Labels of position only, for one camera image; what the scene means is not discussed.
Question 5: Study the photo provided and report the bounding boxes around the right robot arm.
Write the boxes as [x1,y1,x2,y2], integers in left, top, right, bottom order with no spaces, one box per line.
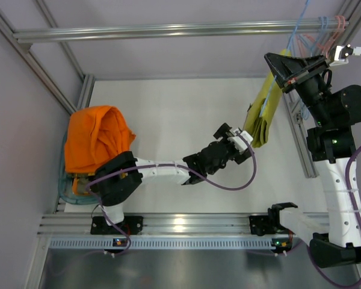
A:
[265,53,361,269]

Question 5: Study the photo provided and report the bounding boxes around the top aluminium hanging rail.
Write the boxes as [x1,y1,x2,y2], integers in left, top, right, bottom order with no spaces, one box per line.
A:
[13,16,349,43]

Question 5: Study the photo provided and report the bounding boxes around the pink spare hangers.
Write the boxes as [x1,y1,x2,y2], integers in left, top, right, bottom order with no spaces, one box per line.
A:
[296,14,347,58]

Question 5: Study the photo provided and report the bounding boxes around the light blue wire hanger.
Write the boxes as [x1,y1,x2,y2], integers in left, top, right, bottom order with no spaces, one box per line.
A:
[258,0,312,119]

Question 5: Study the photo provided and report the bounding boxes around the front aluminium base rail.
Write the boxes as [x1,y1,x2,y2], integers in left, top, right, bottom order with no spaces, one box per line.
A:
[37,212,256,237]

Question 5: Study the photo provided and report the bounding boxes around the slotted grey cable duct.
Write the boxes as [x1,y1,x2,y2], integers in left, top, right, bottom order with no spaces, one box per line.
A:
[49,237,299,252]

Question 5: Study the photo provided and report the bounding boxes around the yellow-green trousers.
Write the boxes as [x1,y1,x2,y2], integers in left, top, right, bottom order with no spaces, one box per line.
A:
[242,48,294,149]

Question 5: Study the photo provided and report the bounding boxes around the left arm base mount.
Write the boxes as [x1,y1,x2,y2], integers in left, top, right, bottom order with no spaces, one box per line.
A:
[90,216,143,235]

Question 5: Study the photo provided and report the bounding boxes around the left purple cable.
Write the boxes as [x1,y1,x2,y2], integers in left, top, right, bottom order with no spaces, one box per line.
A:
[85,132,258,252]

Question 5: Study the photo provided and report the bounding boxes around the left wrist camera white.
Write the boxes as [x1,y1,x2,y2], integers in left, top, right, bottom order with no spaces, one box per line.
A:
[228,128,253,154]

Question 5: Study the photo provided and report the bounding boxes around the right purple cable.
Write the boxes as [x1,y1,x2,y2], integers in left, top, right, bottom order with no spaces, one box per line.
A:
[306,51,361,287]

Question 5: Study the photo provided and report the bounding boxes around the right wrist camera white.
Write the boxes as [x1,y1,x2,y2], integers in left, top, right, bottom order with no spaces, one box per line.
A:
[328,45,361,67]

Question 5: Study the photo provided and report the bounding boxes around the teal laundry basket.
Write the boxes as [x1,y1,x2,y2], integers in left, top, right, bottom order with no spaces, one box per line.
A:
[58,132,98,205]

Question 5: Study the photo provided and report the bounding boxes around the orange garment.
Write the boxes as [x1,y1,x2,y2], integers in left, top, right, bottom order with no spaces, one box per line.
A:
[64,105,136,196]

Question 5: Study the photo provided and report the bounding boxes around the purple cable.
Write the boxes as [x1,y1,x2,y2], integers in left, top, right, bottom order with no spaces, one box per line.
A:
[85,132,258,252]
[306,51,361,287]

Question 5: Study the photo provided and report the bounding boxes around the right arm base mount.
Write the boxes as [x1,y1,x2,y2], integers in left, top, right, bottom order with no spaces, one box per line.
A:
[249,215,277,237]

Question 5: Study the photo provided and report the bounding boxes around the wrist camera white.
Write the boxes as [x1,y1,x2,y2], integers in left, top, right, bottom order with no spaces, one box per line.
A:
[228,128,253,154]
[328,45,361,67]

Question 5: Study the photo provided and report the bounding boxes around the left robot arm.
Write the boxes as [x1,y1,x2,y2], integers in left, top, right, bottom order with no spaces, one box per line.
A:
[88,123,255,227]

